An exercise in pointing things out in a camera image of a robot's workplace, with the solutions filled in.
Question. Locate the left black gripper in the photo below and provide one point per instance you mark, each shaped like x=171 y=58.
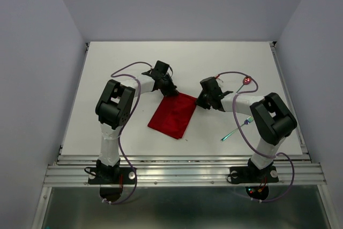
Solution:
x=171 y=91

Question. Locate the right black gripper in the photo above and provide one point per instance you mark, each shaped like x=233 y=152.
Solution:
x=200 y=102

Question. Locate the red cloth napkin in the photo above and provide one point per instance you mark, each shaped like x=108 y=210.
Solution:
x=173 y=115

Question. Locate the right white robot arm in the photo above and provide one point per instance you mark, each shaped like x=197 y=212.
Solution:
x=273 y=120

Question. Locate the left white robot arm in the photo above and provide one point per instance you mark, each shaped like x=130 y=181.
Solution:
x=116 y=105

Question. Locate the iridescent metal spoon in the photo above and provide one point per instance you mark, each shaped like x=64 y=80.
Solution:
x=246 y=81

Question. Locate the iridescent metal fork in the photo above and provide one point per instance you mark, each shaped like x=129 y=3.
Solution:
x=249 y=120

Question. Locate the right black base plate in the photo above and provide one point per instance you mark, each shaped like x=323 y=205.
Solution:
x=250 y=175

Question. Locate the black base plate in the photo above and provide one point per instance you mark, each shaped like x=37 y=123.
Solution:
x=125 y=175
x=250 y=175

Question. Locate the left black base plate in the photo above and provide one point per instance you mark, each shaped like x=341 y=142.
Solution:
x=125 y=175

